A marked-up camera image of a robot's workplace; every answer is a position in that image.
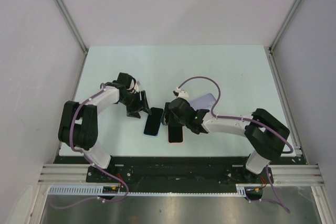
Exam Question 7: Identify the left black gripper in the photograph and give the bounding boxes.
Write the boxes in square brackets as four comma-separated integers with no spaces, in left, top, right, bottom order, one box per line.
[120,90,151,119]

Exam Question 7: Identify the light blue phone case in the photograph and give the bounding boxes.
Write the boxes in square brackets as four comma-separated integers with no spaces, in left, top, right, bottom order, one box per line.
[143,107,164,137]

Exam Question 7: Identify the pink phone case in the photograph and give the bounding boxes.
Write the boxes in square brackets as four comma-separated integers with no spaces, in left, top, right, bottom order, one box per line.
[167,125,184,145]

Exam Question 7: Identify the purple phone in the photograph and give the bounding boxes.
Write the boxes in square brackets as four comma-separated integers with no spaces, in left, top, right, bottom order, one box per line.
[167,125,183,143]

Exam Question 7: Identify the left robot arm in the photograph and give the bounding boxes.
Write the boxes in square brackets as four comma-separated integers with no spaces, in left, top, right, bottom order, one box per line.
[58,72,151,182]

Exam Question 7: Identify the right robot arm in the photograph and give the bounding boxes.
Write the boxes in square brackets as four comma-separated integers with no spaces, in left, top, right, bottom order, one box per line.
[162,98,293,183]

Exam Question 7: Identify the lavender phone case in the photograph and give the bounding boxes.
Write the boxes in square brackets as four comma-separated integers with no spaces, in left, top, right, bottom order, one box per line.
[190,93,216,110]

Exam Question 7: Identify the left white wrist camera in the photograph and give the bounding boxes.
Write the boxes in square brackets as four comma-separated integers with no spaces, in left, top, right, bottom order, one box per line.
[129,80,141,93]

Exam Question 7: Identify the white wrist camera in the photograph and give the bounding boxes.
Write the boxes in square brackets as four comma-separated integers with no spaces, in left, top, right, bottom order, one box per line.
[173,87,189,100]
[129,80,141,93]

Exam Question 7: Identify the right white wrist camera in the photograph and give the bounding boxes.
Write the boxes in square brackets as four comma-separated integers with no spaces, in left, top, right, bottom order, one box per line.
[173,87,189,100]

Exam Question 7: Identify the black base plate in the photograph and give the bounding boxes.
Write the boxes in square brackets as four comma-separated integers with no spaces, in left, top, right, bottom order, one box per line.
[54,155,307,187]

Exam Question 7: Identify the white slotted cable duct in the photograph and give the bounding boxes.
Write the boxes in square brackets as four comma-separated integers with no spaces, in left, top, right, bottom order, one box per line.
[48,184,247,197]

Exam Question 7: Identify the right side aluminium rail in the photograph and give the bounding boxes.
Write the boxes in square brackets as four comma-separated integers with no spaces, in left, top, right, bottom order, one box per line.
[264,47,305,156]

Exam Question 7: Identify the aluminium rail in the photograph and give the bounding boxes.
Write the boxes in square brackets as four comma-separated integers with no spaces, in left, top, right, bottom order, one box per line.
[264,47,305,156]
[38,164,324,186]

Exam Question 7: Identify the aluminium front rail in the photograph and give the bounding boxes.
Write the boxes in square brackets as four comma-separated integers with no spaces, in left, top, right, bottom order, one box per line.
[38,164,324,186]

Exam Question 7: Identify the left corner aluminium post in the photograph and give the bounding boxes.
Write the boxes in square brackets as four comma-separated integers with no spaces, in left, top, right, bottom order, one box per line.
[53,0,88,56]

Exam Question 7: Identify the corner aluminium post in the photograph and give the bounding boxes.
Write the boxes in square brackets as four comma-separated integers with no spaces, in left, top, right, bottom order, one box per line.
[268,0,303,52]
[53,0,88,56]

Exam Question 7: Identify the right corner aluminium post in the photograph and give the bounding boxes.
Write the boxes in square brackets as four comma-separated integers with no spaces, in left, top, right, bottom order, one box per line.
[268,0,303,52]

